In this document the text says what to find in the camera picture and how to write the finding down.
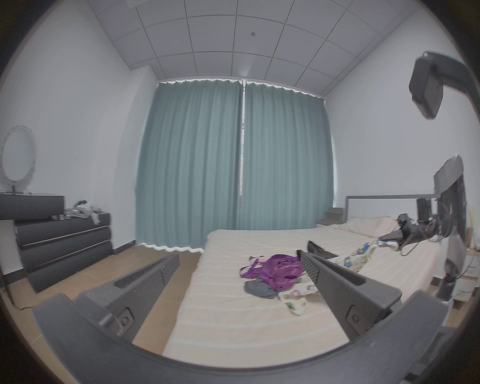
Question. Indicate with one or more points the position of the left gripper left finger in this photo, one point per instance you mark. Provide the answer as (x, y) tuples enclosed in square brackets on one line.
[(123, 296)]

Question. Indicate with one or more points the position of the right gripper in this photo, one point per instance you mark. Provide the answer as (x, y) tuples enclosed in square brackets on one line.
[(412, 232)]

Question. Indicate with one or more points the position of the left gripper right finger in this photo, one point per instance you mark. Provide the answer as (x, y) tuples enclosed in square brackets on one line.
[(348, 296)]

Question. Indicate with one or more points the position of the white printed pyjama top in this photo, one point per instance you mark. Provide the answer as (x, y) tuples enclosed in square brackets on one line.
[(296, 302)]

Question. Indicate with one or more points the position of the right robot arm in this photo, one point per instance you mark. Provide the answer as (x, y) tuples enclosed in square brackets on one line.
[(450, 180)]

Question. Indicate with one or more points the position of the bed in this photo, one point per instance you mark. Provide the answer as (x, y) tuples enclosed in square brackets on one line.
[(243, 330)]

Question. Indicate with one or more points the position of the pink striped pillow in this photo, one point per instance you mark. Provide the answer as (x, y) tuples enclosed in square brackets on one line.
[(369, 225)]

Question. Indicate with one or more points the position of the black shirt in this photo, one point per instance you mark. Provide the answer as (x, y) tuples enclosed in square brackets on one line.
[(318, 249)]

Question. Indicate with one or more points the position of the grey bedside table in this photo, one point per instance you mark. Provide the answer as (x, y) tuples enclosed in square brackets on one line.
[(332, 217)]

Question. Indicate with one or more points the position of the purple garment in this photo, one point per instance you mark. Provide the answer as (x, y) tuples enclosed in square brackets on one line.
[(279, 268)]

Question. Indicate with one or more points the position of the dark grey chest of drawers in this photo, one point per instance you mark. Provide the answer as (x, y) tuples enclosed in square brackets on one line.
[(63, 247)]

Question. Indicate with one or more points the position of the white bedside table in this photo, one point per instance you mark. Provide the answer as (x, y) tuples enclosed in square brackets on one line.
[(470, 277)]

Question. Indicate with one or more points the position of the dark grey garment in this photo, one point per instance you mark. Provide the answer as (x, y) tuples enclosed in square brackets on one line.
[(258, 288)]

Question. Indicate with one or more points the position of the dark grey dressing table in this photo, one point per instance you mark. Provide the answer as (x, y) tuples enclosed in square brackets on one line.
[(30, 206)]

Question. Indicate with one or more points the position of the blue-green curtain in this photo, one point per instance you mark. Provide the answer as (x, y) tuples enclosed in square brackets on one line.
[(285, 161), (187, 165)]

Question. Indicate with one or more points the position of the white round mirror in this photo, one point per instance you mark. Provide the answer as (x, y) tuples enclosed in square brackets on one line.
[(17, 157)]

